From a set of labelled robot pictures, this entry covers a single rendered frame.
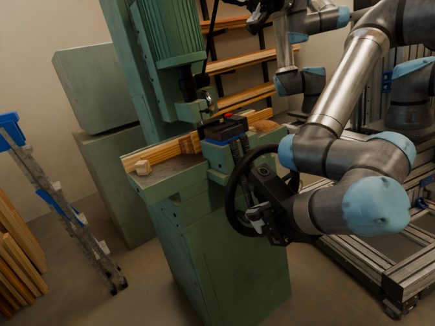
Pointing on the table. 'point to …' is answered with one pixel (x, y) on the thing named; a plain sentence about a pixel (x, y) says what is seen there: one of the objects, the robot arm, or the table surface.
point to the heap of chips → (265, 125)
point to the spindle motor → (173, 32)
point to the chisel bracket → (191, 110)
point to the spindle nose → (187, 82)
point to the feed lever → (202, 79)
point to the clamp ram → (205, 128)
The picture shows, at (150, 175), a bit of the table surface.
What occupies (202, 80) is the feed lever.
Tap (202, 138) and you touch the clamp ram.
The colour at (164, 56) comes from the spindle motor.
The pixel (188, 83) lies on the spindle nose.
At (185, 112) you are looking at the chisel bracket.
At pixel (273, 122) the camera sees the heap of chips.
